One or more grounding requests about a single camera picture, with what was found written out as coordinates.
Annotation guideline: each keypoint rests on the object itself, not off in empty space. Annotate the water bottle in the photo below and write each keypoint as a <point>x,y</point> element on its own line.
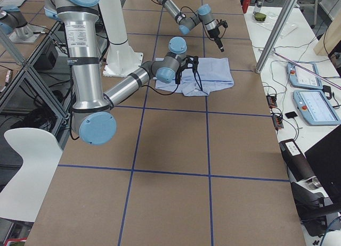
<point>258,6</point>

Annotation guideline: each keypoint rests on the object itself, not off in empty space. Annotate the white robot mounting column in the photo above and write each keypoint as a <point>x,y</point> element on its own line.
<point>121,58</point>

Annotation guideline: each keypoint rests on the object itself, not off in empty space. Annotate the light blue striped shirt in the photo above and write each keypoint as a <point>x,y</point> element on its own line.
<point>214,75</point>

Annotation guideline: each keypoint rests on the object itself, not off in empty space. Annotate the green pouch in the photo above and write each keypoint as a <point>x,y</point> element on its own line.
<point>259,17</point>

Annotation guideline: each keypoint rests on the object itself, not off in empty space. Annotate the teach pendant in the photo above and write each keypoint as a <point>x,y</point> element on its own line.
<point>300,78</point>
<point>315,108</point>

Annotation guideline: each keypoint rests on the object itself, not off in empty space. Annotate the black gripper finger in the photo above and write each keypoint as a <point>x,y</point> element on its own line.
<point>219,44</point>
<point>178,79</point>

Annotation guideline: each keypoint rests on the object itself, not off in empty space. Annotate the teach pendant far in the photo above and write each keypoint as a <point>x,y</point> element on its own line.
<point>300,78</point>

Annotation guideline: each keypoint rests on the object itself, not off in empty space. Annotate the teach pendant near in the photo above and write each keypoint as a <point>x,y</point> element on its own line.
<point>315,108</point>

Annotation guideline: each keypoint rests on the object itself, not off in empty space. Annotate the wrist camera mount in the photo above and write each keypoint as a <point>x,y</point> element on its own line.
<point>222,23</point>
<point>191,62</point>

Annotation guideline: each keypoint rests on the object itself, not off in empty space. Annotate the white chair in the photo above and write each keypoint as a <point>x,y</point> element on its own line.
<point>22,197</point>

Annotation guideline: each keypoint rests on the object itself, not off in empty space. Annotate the black monitor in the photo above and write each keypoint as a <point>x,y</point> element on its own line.
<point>324,159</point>

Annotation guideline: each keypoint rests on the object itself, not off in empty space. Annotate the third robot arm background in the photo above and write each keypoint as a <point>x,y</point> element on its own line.
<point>11,19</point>

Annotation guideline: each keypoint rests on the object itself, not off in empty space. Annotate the aluminium frame post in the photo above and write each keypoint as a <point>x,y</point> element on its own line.
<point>275,33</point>

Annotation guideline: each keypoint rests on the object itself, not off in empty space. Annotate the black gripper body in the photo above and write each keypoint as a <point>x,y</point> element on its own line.
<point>214,34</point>
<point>181,71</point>

